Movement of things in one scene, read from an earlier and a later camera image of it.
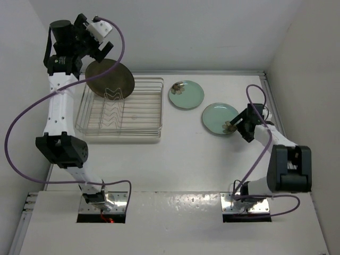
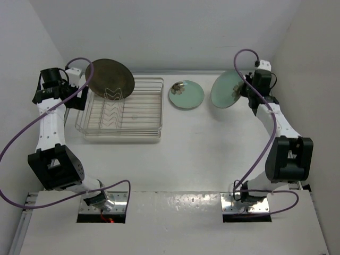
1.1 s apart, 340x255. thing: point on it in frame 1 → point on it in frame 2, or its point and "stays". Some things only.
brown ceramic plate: [116, 84] stays
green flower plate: [186, 94] stays
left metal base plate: [119, 200] stays
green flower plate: [217, 118] → [225, 90]
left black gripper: [79, 28] → [78, 103]
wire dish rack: [137, 117] stays
